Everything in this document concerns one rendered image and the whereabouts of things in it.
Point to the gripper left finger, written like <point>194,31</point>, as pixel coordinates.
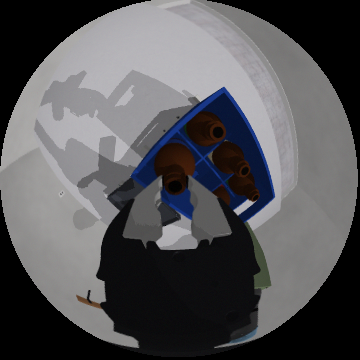
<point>138,222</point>

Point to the blue crate with dividers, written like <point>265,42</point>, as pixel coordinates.
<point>239,132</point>

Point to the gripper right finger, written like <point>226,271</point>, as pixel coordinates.
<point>215,221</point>

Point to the brown bottle with blue label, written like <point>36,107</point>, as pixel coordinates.
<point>174,161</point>

